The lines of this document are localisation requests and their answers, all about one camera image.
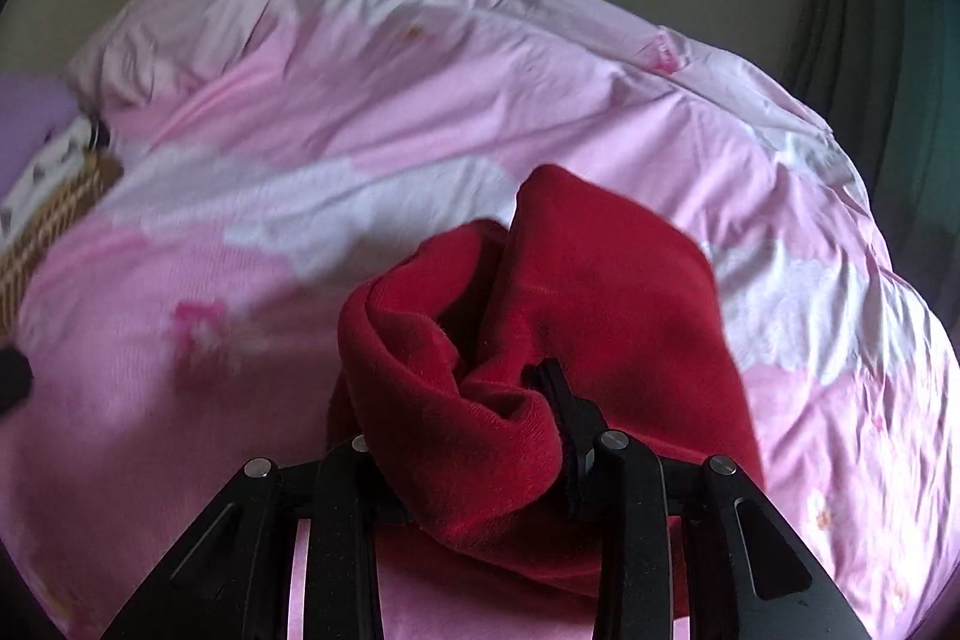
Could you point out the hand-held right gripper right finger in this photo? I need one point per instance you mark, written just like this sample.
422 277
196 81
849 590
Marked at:
559 389

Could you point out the pink floral duvet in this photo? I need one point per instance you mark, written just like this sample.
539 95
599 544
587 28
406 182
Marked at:
375 123

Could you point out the red cartoon print sweater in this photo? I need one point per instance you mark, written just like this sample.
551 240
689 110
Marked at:
450 370

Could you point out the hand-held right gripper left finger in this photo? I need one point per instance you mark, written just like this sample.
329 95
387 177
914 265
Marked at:
345 497

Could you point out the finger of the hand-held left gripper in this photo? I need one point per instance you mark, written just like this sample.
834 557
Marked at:
13 381

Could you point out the green curtain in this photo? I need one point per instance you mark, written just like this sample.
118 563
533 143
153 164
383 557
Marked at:
870 10

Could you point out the white patterned folded garment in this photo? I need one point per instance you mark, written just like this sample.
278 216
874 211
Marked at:
52 160

